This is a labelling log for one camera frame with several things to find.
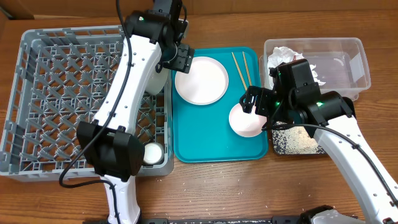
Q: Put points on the pink bowl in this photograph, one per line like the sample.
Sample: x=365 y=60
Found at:
x=246 y=124

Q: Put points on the white cup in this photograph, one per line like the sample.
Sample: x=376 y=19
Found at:
x=154 y=153

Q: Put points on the right wooden chopstick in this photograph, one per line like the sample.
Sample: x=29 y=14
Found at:
x=247 y=69

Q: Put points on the spilled rice pile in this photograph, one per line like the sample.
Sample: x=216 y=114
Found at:
x=295 y=141

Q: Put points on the left wooden chopstick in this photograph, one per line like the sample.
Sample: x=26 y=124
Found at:
x=239 y=71

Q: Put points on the grey-green bowl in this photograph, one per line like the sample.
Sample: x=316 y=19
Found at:
x=157 y=81

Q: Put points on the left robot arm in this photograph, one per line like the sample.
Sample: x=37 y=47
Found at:
x=152 y=43

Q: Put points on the black tray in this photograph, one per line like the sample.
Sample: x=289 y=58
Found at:
x=321 y=112

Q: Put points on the white napkin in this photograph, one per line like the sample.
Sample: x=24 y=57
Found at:
x=286 y=55

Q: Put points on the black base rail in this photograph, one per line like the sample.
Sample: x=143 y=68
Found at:
x=273 y=220

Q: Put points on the white round plate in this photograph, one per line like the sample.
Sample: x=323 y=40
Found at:
x=205 y=83

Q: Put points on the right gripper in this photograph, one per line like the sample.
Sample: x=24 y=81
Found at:
x=259 y=101

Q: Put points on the grey dishwasher rack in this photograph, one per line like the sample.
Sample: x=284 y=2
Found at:
x=62 y=77

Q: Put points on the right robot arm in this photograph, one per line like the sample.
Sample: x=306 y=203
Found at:
x=342 y=140

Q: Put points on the clear plastic bin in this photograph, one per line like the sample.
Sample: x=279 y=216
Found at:
x=341 y=62

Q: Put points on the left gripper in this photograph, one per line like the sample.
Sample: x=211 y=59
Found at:
x=185 y=60

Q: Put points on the wooden chopstick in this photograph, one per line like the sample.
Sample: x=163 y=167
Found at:
x=247 y=69
x=239 y=71

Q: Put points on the teal serving tray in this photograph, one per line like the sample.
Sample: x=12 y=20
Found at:
x=202 y=132

